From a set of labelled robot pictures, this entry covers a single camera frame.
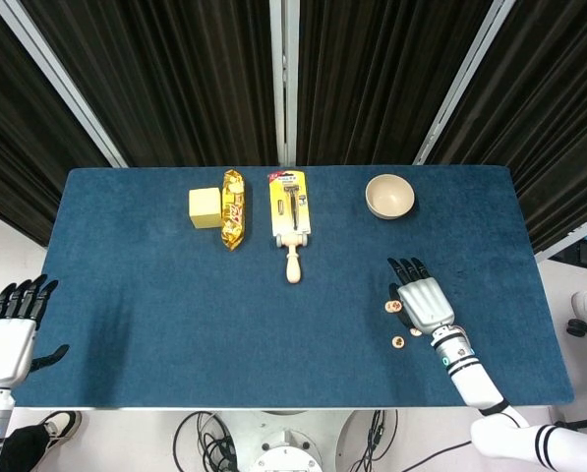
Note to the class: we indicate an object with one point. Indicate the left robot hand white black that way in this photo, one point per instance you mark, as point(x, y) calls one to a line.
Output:
point(3, 349)

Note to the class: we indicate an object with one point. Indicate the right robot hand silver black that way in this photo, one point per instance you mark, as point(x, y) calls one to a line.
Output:
point(426, 300)

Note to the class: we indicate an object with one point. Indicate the cream chess piece black character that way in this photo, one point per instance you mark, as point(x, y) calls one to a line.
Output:
point(397, 341)

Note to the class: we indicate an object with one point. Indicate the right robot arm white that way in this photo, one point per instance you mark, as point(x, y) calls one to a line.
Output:
point(475, 378)

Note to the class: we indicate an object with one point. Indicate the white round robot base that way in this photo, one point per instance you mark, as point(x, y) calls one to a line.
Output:
point(285, 452)

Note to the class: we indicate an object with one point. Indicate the black and white sneaker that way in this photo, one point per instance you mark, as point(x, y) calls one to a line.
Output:
point(64, 425)

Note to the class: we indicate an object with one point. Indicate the black trouser leg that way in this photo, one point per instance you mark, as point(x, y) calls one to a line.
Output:
point(22, 447)

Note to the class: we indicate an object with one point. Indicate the beige ribbed bowl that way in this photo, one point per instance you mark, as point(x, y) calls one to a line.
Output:
point(389, 199)

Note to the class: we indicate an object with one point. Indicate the cream wooden roller massager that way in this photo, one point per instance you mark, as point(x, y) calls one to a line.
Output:
point(293, 268)

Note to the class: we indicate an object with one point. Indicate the yellow razor blister pack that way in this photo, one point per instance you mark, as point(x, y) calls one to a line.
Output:
point(304, 216)

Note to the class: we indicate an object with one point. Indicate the black chair caster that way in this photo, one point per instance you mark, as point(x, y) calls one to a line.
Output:
point(575, 327)

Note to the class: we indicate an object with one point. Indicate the blue velvet table cover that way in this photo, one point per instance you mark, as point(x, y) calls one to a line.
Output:
point(224, 319)

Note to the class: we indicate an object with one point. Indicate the gold foil snack packet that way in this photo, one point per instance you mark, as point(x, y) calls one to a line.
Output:
point(232, 211)

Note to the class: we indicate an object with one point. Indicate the black pleated curtain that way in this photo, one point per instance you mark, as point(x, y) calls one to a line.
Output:
point(8, 123)
point(558, 123)
point(371, 78)
point(175, 78)

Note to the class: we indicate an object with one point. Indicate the yellow cube block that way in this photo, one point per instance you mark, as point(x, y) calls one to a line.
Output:
point(204, 209)

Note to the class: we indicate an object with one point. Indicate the white partition base rail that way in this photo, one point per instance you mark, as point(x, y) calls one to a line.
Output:
point(558, 244)

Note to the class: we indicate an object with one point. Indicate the white partition frame post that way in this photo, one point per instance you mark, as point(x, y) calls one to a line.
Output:
point(63, 83)
point(275, 74)
point(461, 83)

